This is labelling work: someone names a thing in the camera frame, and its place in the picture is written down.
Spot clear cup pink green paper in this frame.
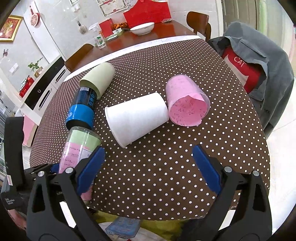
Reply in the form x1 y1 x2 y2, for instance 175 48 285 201
58 126 102 205

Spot blue black cup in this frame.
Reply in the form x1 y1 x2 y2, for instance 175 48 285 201
65 87 97 130

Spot white paper cup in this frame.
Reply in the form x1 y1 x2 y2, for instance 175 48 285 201
105 92 169 148

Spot pale green plastic cup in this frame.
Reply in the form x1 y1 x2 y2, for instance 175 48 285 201
79 62 115 99

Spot pink cloth on sofa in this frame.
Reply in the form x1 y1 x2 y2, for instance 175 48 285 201
23 115 38 147

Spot white black sideboard cabinet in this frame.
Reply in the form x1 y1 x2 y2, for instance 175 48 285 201
16 55 70 125

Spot yellow cloth under table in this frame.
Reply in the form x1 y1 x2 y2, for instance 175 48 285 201
92 211 188 240

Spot smartphone with blue screen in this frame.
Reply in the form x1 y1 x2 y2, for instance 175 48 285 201
105 217 141 238

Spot red box on cabinet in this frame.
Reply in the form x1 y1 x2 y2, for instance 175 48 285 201
19 75 34 98

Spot small potted plant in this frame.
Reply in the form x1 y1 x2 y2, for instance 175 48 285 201
28 57 44 78

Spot brown polka dot tablecloth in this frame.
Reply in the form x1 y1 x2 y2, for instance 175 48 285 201
29 38 271 220

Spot left wooden chair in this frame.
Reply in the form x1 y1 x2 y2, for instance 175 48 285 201
65 43 94 72

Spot wooden chair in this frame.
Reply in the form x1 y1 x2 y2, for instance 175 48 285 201
186 11 211 42
65 43 94 72

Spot clear spray bottle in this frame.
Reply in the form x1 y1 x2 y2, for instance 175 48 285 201
89 24 106 49

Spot red gold framed picture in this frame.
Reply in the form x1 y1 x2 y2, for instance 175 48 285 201
0 15 23 42

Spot green tray on table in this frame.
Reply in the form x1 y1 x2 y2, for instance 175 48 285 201
104 28 124 42

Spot red cat cushion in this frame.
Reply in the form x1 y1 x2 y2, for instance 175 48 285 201
222 46 263 93

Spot small red gift bag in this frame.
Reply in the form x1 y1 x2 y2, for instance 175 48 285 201
99 18 114 38

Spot oranges on table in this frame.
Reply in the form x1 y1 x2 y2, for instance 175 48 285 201
112 22 128 31

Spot white ceramic bowl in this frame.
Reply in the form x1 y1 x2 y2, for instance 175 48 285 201
130 22 154 36

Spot large red gift box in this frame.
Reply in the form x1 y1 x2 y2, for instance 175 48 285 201
123 1 171 28

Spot grey jacket on chair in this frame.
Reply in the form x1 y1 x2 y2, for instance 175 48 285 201
208 22 295 137

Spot right wooden chair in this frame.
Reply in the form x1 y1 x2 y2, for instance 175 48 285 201
186 11 211 42

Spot hanging wall bottle ornament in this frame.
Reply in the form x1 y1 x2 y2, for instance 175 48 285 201
77 21 88 34

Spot red round wall ornament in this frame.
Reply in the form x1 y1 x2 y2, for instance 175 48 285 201
29 6 40 27

